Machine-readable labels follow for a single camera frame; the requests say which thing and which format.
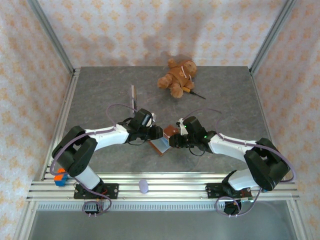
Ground brown teddy bear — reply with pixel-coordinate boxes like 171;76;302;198
156;58;198;99

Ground orange blue toy block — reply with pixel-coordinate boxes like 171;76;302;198
54;167;69;187

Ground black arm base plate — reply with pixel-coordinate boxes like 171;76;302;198
204;182;252;200
73;183;120;200

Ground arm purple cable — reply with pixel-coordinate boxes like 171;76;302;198
179;107;297;217
49;103;141;217

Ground aluminium frame post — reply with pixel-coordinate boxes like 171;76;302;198
249;0;299;75
26;0;76;73

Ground brown leather card holder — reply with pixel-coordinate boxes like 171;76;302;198
149;124;181;157

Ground lavender oval pebble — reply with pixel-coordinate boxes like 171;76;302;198
138;178;149;194

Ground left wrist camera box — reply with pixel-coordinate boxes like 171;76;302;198
145;112;158;128

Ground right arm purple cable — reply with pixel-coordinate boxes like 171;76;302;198
179;107;297;217

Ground metal vent grille strip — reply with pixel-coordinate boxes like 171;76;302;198
36;201;292;212

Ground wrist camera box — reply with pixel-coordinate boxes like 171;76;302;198
175;118;189;137
145;112;158;128

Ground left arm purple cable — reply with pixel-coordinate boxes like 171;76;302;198
49;103;141;217

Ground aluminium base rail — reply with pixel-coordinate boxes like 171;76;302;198
26;172;301;202

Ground black electronics box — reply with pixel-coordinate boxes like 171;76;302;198
224;199;242;215
84;202;103;215

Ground aluminium side rail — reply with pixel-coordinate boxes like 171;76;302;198
248;66;286;180
39;67;81;181

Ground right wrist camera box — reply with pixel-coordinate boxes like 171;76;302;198
175;118;189;137

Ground orange handled screwdriver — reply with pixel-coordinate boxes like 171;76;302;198
181;86;207;101

